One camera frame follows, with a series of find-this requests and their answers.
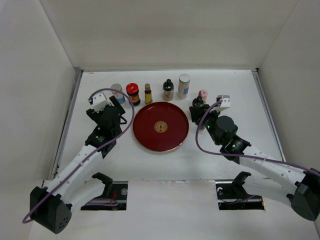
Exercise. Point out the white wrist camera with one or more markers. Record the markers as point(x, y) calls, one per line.
point(98, 102)
point(224, 103)

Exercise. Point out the peppercorn jar silver lid right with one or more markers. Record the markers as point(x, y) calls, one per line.
point(183, 86)

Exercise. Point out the small yellow-label oil bottle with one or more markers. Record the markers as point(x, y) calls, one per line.
point(148, 94)

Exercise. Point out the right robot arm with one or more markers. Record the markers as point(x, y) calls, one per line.
point(293, 185)

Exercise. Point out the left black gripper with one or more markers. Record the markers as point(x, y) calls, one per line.
point(94, 115)

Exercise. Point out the red-lid chili sauce jar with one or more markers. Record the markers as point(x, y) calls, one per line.
point(132, 90)

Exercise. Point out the peppercorn jar blue label left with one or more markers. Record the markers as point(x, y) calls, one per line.
point(117, 94)

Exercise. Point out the round red lacquer tray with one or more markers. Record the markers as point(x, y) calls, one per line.
point(160, 126)

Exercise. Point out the black-cap spice bottle rear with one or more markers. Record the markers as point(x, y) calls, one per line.
point(168, 90)

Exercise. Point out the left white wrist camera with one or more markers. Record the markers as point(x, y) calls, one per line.
point(98, 102)

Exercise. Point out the black-cap clear spice bottle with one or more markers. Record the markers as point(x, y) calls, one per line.
point(198, 102)

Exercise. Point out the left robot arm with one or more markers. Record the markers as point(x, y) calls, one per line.
point(53, 205)

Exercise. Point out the pink-cap spice shaker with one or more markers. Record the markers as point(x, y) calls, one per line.
point(203, 94)

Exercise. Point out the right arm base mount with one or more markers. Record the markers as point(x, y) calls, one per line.
point(231, 195)

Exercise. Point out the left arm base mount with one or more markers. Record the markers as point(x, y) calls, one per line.
point(113, 198)

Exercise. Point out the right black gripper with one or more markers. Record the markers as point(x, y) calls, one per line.
point(195, 111)

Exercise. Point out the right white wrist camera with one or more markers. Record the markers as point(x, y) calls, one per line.
point(224, 103)

